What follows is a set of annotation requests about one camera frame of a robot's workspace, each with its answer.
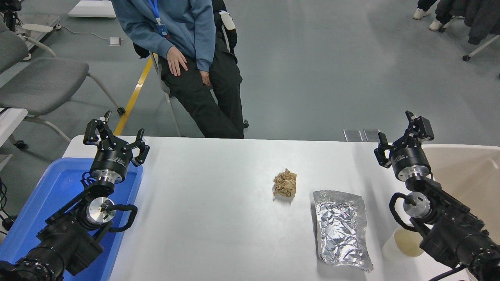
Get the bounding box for white flat platform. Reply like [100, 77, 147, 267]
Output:
[68, 0, 116, 18]

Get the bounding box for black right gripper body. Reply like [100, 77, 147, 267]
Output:
[390, 143, 431, 175]

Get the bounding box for white floor cable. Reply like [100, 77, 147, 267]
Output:
[59, 25, 112, 41]

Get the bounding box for black tripod equipment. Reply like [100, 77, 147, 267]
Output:
[0, 0, 22, 32]

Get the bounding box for small white table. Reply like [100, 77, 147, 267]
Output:
[0, 108, 29, 172]

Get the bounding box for large pale bin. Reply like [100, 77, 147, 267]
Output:
[420, 144, 500, 281]

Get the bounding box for black jacket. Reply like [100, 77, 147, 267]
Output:
[464, 0, 500, 45]

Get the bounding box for blue plastic tray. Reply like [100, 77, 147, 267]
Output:
[0, 157, 144, 281]

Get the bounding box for grey wheeled platform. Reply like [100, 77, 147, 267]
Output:
[16, 15, 62, 61]

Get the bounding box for grey padded chair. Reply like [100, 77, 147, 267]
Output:
[0, 20, 126, 151]

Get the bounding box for lanyard person's right hand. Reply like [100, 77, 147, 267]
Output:
[166, 46, 189, 76]

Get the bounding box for silver foil tray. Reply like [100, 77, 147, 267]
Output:
[312, 190, 374, 272]

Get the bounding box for white-legged wheeled chair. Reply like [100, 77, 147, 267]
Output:
[438, 15, 500, 62]

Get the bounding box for blue lanyard badge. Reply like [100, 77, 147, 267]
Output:
[148, 0, 170, 39]

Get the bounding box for crumpled tan paper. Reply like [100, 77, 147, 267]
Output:
[273, 168, 297, 198]

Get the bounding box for person with white shoes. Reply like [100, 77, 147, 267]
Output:
[413, 0, 467, 32]

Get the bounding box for white paper cup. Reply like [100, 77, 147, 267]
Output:
[382, 226, 425, 262]

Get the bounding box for yellow floor tape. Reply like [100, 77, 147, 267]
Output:
[113, 53, 155, 136]

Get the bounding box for black cables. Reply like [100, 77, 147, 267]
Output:
[0, 178, 18, 235]

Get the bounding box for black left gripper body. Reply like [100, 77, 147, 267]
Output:
[91, 139, 134, 176]

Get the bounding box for person with lanyard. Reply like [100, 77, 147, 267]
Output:
[111, 0, 249, 139]

